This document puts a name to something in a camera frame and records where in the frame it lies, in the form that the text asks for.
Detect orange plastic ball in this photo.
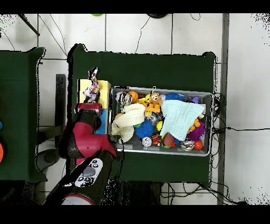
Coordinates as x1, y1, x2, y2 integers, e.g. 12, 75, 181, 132
193, 139, 204, 151

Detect brown plush monkey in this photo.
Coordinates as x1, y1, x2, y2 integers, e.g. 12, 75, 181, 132
148, 91, 162, 106

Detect light blue knitted cloth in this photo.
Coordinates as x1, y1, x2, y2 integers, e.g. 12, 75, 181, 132
159, 99, 206, 142

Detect colourful confetti paper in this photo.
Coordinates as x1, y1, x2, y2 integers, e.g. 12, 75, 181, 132
82, 67, 101, 104

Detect brown toy football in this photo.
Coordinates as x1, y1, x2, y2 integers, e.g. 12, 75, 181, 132
162, 133, 175, 147

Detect shallow metal mesh bin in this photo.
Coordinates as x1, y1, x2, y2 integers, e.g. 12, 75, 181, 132
108, 85, 214, 157

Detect dark grey stand foot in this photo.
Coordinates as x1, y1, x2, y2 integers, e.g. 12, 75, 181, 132
36, 148, 62, 172

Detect dark green side table cloth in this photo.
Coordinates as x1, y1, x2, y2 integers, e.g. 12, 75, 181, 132
0, 46, 47, 183

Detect small blue spiky ball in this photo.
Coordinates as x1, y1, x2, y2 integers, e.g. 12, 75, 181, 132
134, 119, 156, 139

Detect cream knitted cloth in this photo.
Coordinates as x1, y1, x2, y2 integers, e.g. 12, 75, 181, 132
110, 102, 147, 144

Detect orange toy building brick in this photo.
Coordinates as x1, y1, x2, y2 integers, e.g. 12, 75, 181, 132
137, 97, 161, 117

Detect wooden box with three holes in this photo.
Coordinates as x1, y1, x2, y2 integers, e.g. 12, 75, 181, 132
74, 79, 112, 166

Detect orange toy basketball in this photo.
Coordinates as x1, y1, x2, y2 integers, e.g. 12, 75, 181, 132
128, 90, 139, 103

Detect purple spiky ball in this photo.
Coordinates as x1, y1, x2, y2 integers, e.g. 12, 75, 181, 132
186, 120, 206, 142

